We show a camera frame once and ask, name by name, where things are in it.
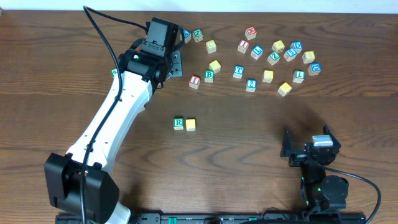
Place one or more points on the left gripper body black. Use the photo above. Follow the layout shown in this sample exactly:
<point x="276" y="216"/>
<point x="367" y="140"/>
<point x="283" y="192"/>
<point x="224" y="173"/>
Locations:
<point x="177" y="64"/>

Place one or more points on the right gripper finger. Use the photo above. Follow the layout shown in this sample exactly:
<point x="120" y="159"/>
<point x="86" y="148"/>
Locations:
<point x="327" y="132"/>
<point x="286" y="149"/>

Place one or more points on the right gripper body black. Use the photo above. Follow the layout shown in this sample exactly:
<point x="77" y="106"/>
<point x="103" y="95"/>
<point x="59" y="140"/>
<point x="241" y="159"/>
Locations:
<point x="306" y="154"/>

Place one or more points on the green B block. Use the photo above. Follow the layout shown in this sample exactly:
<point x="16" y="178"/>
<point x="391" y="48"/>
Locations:
<point x="209" y="76"/>

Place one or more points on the green R block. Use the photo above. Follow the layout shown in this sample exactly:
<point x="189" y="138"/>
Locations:
<point x="178" y="124"/>

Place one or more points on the yellow o block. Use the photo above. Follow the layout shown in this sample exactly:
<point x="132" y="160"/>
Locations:
<point x="191" y="124"/>
<point x="268" y="76"/>

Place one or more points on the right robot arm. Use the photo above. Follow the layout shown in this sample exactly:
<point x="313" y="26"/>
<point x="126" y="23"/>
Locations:
<point x="325" y="194"/>

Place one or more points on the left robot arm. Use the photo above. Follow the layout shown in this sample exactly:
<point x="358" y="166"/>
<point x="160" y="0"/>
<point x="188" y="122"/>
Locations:
<point x="80" y="182"/>

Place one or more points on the blue X block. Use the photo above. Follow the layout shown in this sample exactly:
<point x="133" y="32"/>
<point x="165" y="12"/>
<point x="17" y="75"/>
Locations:
<point x="187" y="36"/>

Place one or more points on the green N block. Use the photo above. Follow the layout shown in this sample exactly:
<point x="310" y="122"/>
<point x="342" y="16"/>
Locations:
<point x="197" y="35"/>

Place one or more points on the red I block near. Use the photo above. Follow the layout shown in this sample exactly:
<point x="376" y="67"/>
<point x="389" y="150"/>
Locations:
<point x="194" y="81"/>

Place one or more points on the red i block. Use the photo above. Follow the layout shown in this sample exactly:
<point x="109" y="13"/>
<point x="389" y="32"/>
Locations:
<point x="194" y="81"/>
<point x="243" y="46"/>

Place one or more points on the yellow C block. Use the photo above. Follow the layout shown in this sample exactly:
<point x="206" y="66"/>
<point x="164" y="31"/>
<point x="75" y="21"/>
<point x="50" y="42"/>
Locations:
<point x="211" y="46"/>

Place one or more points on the yellow block centre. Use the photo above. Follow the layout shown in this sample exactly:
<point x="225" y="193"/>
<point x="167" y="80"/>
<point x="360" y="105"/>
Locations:
<point x="215" y="66"/>

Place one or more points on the yellow K block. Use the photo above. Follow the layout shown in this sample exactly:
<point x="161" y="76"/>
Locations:
<point x="284" y="89"/>

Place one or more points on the green 7 block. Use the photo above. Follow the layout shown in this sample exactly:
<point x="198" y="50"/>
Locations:
<point x="298" y="76"/>

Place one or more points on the blue D block right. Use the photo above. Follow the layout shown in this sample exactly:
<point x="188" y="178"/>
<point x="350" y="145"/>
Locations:
<point x="314" y="69"/>

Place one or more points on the blue d block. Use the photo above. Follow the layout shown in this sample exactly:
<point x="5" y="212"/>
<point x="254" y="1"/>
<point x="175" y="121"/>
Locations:
<point x="314" y="69"/>
<point x="296" y="46"/>

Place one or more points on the green J block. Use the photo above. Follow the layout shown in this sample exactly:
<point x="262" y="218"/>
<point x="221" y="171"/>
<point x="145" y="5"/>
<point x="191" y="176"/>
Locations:
<point x="114" y="72"/>

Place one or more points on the blue T block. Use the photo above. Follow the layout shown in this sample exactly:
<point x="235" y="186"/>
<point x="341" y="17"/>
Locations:
<point x="238" y="71"/>

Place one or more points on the red I block far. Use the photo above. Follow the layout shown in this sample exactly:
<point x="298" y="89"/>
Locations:
<point x="243" y="46"/>

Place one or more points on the blue 2 block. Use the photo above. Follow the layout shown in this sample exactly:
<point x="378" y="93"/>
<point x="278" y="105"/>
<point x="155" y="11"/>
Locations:
<point x="251" y="85"/>

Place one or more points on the yellow 8 block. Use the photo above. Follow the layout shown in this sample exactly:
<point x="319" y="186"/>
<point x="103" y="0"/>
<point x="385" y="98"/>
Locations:
<point x="308" y="57"/>

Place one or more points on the blue L block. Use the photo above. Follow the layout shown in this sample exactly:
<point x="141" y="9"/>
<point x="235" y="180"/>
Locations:
<point x="256" y="52"/>

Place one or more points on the blue 5 block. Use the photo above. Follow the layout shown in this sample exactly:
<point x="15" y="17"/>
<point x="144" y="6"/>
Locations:
<point x="290" y="54"/>

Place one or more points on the green Z block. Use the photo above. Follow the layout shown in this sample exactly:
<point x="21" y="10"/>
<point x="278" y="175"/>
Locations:
<point x="273" y="58"/>

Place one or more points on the blue D block far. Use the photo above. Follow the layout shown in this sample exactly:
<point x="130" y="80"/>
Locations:
<point x="296" y="46"/>

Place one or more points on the yellow block far right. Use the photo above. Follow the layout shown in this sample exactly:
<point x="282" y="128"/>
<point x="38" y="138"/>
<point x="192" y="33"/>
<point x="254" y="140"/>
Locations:
<point x="278" y="46"/>

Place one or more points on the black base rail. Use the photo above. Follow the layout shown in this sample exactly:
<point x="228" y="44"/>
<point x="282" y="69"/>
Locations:
<point x="155" y="218"/>

